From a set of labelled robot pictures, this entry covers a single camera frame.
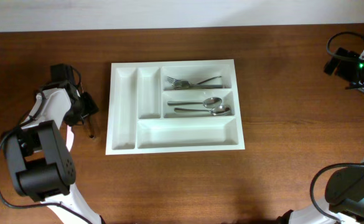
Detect metal tweezers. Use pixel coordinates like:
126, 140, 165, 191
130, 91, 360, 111
80, 85, 95, 139

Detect fork black handle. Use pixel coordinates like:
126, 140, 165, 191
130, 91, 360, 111
192, 76, 221, 85

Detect large spoon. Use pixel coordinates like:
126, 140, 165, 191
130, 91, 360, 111
167, 97, 223, 108
174, 105, 231, 116

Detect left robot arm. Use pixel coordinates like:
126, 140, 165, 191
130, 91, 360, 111
0, 63, 104, 223

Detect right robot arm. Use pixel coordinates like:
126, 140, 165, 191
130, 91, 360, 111
276, 48, 364, 223

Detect white cutlery tray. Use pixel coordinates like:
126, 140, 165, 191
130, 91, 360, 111
105, 59, 245, 155

